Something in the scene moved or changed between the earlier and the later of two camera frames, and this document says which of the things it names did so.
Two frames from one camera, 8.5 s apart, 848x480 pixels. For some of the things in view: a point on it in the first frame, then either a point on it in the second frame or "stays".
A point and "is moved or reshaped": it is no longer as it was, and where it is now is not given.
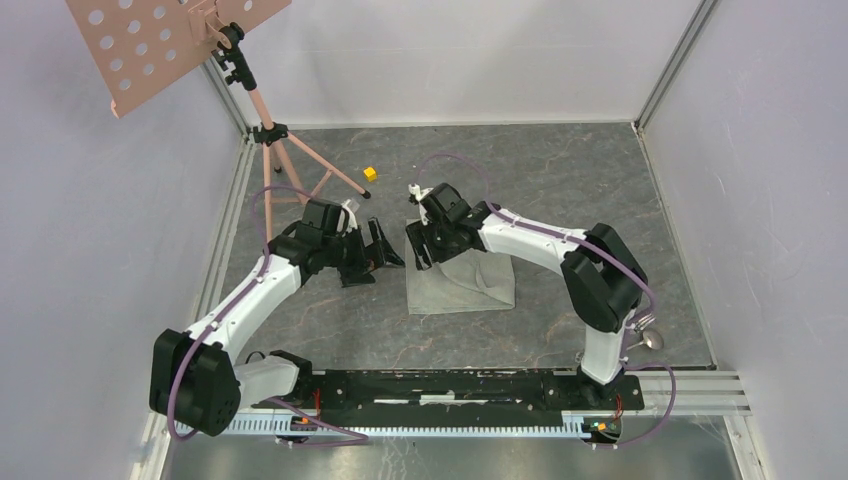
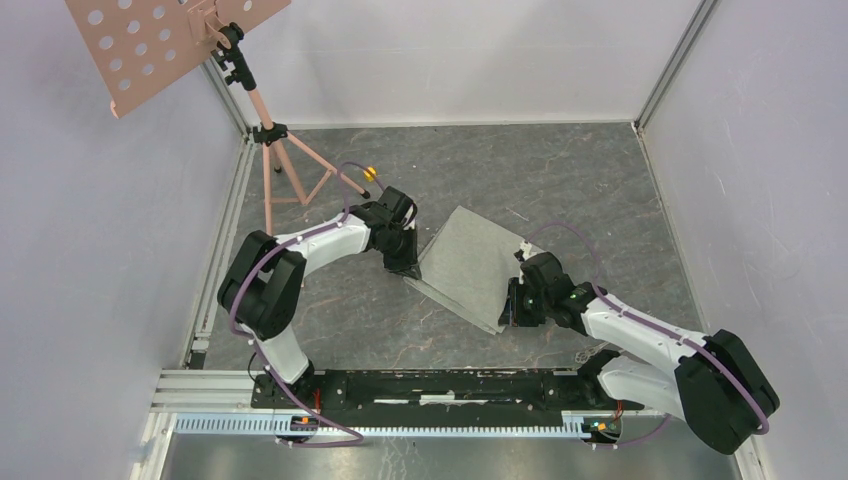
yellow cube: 370,174 stays
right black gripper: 418,236 to 511,315
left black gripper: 369,258 to 407,266
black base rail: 454,391 stays
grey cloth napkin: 471,281 is moved or reshaped
